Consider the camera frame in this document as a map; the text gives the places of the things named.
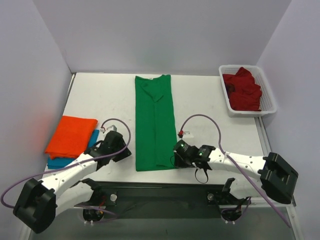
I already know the green t-shirt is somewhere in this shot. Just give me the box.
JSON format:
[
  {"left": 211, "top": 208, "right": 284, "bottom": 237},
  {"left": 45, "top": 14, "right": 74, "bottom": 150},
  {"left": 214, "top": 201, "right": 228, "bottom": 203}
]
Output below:
[{"left": 135, "top": 75, "right": 177, "bottom": 172}]

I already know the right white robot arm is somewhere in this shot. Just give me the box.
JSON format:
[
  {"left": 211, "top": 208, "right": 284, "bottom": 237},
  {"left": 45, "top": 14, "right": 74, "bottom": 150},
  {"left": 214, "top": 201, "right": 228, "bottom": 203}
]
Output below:
[{"left": 173, "top": 140, "right": 299, "bottom": 204}]

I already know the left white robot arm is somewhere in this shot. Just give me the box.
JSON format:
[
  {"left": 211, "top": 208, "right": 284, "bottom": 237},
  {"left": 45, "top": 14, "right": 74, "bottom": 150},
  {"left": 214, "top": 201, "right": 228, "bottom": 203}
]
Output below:
[{"left": 13, "top": 130, "right": 131, "bottom": 234}]

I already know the folded orange t-shirt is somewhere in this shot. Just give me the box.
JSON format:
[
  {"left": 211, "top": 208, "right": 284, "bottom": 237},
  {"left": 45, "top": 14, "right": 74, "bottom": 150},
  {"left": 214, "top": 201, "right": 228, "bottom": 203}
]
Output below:
[{"left": 44, "top": 115, "right": 98, "bottom": 160}]

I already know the folded blue t-shirt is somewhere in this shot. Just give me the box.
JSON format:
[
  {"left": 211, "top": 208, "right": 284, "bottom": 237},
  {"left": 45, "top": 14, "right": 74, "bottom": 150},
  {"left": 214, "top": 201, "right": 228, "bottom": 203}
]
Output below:
[{"left": 47, "top": 129, "right": 100, "bottom": 170}]

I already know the dark red t-shirt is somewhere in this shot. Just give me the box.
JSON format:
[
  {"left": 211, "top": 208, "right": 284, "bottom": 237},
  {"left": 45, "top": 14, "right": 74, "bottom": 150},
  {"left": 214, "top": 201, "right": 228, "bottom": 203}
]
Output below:
[{"left": 222, "top": 67, "right": 262, "bottom": 112}]

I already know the white plastic basket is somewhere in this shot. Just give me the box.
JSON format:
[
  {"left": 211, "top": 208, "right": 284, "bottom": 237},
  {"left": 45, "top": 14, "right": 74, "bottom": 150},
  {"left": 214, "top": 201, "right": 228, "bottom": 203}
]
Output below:
[{"left": 218, "top": 64, "right": 277, "bottom": 118}]

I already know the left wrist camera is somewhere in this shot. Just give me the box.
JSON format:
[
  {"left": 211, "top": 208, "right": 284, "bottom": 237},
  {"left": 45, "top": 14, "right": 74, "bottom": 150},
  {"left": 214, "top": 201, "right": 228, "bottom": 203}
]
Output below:
[{"left": 106, "top": 125, "right": 117, "bottom": 132}]

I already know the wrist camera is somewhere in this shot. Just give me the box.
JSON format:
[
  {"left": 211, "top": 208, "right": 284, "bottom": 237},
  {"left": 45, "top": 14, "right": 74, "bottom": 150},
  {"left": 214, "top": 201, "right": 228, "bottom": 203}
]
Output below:
[
  {"left": 182, "top": 131, "right": 194, "bottom": 139},
  {"left": 106, "top": 125, "right": 117, "bottom": 132}
]

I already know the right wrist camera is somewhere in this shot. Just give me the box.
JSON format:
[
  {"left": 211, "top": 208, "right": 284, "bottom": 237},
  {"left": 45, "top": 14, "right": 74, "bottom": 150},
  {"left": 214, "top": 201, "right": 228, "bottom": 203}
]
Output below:
[{"left": 182, "top": 131, "right": 194, "bottom": 139}]

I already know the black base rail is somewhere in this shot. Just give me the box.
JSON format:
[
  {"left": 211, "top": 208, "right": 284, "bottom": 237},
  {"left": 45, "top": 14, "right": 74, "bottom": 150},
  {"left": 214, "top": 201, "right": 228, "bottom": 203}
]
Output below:
[{"left": 74, "top": 179, "right": 252, "bottom": 221}]

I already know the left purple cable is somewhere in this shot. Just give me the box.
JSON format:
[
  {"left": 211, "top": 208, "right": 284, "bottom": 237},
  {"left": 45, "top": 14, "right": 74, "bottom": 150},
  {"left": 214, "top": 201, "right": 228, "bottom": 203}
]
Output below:
[{"left": 0, "top": 117, "right": 133, "bottom": 223}]

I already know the purple cable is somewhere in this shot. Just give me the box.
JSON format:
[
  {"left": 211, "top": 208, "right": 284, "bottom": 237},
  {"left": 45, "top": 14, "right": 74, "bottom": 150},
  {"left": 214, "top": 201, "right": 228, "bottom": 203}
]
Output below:
[
  {"left": 177, "top": 114, "right": 292, "bottom": 228},
  {"left": 0, "top": 117, "right": 133, "bottom": 223}
]

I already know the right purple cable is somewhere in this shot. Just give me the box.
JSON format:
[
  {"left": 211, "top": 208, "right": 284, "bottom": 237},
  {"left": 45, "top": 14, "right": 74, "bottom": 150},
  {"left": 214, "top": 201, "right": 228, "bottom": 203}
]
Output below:
[{"left": 177, "top": 114, "right": 292, "bottom": 228}]

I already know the aluminium frame rail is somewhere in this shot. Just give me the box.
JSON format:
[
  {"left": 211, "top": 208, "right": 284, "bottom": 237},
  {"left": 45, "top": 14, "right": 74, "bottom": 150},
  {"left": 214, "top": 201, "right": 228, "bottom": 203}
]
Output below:
[{"left": 254, "top": 117, "right": 297, "bottom": 208}]

